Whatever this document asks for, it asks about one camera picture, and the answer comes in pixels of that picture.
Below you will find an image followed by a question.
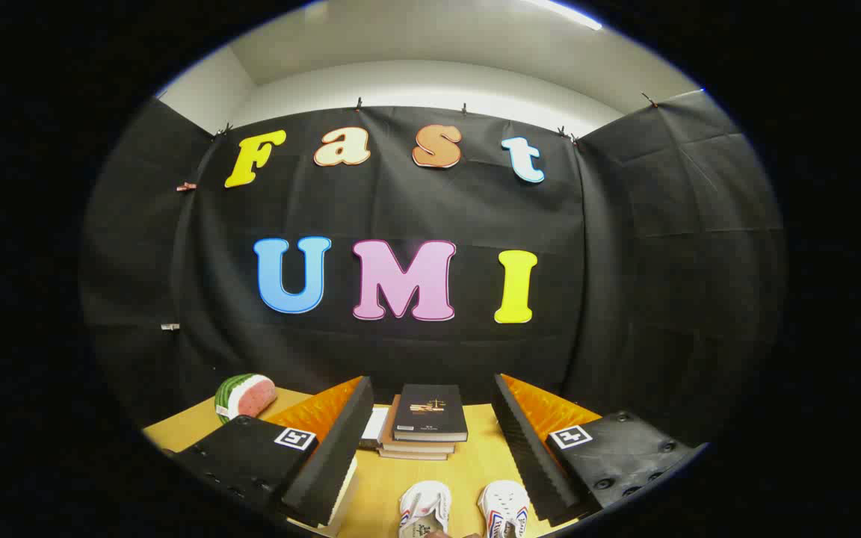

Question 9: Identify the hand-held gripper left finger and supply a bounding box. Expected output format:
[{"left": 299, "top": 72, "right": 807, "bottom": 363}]
[{"left": 165, "top": 376, "right": 375, "bottom": 528}]

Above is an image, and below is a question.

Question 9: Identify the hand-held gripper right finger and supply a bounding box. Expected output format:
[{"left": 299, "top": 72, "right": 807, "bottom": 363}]
[{"left": 492, "top": 374, "right": 708, "bottom": 528}]

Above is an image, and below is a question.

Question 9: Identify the white shoe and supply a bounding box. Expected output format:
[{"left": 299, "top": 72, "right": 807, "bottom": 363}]
[
  {"left": 478, "top": 480, "right": 531, "bottom": 538},
  {"left": 398, "top": 480, "right": 452, "bottom": 538}
]

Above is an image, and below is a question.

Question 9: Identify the white book with portrait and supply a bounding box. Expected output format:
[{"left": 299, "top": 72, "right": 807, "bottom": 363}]
[{"left": 359, "top": 406, "right": 391, "bottom": 450}]

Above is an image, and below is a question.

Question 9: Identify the thin brown cover book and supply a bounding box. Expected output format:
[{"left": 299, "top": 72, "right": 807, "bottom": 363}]
[{"left": 378, "top": 442, "right": 452, "bottom": 461}]

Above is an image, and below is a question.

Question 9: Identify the thick brown cover book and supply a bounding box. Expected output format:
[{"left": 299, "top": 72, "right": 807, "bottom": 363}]
[{"left": 380, "top": 395, "right": 457, "bottom": 454}]

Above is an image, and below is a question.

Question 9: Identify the watermelon slice toy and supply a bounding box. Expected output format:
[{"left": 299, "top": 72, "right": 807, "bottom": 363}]
[{"left": 215, "top": 374, "right": 277, "bottom": 424}]

